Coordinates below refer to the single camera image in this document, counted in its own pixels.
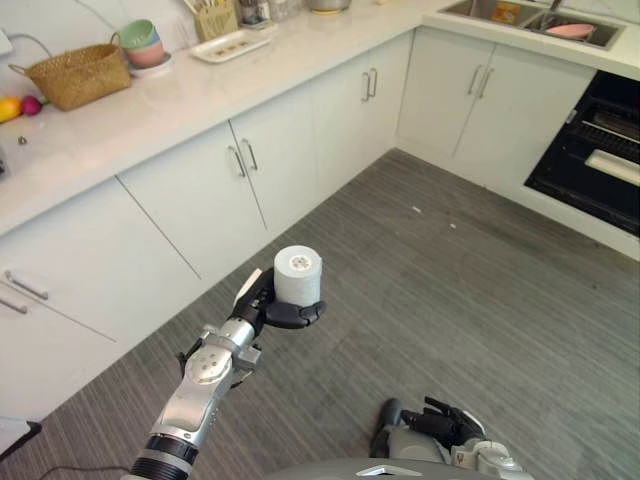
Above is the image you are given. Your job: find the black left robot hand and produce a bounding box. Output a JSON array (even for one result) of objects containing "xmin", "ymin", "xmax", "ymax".
[{"xmin": 232, "ymin": 268, "xmax": 328, "ymax": 338}]

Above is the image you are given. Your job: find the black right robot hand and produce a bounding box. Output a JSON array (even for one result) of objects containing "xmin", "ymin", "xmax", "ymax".
[{"xmin": 401, "ymin": 396, "xmax": 486, "ymax": 448}]

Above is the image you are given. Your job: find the white cylindrical cup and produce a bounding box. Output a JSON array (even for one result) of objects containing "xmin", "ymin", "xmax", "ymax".
[{"xmin": 273, "ymin": 245, "xmax": 324, "ymax": 306}]

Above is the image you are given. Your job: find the black dishwasher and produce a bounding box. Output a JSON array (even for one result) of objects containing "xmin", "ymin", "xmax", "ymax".
[{"xmin": 523, "ymin": 69, "xmax": 640, "ymax": 237}]

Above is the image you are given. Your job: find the robot torso and leg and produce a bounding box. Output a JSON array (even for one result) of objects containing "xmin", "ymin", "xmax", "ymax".
[{"xmin": 259, "ymin": 397, "xmax": 454, "ymax": 480}]

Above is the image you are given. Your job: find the white rectangular tray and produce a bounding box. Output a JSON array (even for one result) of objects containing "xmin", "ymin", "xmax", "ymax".
[{"xmin": 188, "ymin": 27, "xmax": 272, "ymax": 65}]

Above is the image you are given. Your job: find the pink bowl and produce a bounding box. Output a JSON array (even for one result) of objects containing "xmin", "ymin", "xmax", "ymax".
[{"xmin": 124, "ymin": 41, "xmax": 166, "ymax": 69}]

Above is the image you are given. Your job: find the yellow utensil holder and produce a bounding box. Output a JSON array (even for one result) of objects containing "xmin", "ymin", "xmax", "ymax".
[{"xmin": 192, "ymin": 0, "xmax": 240, "ymax": 43}]

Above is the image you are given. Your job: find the dark jar of utensils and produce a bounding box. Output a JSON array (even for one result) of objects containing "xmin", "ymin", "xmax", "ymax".
[{"xmin": 238, "ymin": 0, "xmax": 265, "ymax": 27}]

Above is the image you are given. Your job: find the silver metal pot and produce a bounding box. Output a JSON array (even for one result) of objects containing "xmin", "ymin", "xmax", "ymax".
[{"xmin": 305, "ymin": 0, "xmax": 352, "ymax": 14}]

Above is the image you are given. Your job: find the green bowl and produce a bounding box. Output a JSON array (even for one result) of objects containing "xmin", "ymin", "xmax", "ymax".
[{"xmin": 118, "ymin": 19, "xmax": 155, "ymax": 51}]

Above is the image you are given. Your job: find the woven straw basket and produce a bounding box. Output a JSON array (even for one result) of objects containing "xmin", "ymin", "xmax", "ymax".
[{"xmin": 8, "ymin": 32, "xmax": 133, "ymax": 112}]

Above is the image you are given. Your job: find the yellow sponge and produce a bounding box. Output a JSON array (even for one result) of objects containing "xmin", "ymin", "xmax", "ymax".
[{"xmin": 494, "ymin": 2, "xmax": 522, "ymax": 24}]

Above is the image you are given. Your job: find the stainless steel sink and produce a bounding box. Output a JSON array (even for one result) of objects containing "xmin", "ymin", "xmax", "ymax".
[{"xmin": 436, "ymin": 0, "xmax": 627, "ymax": 50}]

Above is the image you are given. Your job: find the pink plate in sink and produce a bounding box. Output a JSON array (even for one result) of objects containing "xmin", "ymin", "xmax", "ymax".
[{"xmin": 544, "ymin": 23, "xmax": 594, "ymax": 40}]

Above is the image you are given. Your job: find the silver sink faucet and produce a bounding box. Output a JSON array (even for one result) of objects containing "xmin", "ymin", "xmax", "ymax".
[{"xmin": 538, "ymin": 0, "xmax": 564, "ymax": 29}]

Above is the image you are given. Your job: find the white power cable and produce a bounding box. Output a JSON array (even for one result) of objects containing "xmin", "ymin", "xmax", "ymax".
[{"xmin": 3, "ymin": 32, "xmax": 54, "ymax": 57}]

